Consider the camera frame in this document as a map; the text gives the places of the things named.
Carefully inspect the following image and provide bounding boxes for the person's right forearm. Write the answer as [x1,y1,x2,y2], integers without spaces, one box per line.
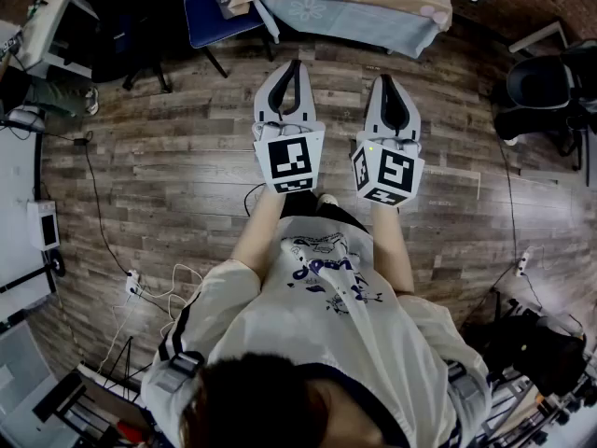
[370,202,416,297]

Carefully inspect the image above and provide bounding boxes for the person's black shorts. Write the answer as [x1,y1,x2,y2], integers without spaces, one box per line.
[279,189,373,236]

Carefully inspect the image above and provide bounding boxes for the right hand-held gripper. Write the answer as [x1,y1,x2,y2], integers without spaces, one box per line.
[350,74,425,209]

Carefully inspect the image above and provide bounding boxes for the black grey office chair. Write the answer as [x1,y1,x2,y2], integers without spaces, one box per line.
[493,39,597,159]

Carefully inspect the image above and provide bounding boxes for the white desk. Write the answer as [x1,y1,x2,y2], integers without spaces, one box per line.
[21,0,102,79]

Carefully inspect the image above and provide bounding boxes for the grey harness strap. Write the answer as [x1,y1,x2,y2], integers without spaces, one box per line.
[445,359,487,409]
[152,350,206,394]

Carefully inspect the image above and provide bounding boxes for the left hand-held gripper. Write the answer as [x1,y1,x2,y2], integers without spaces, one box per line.
[251,59,326,195]

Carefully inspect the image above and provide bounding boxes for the black metal stand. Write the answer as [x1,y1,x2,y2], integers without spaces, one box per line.
[31,361,158,448]
[484,296,590,441]

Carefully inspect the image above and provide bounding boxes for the person's left forearm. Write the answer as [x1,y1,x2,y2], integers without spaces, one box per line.
[229,185,286,277]

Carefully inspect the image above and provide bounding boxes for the person's white printed shirt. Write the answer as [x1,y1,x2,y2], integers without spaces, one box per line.
[139,216,492,448]

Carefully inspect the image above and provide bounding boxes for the black floor cable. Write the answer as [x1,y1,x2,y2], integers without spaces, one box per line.
[73,131,132,275]

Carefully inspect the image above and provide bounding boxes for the table with floral cloth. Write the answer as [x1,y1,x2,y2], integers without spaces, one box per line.
[230,0,453,60]

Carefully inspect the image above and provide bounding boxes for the blue chair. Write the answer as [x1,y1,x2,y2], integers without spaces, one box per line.
[160,0,276,79]

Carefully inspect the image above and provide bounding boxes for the white floor cable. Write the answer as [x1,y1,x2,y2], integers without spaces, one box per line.
[104,262,207,373]

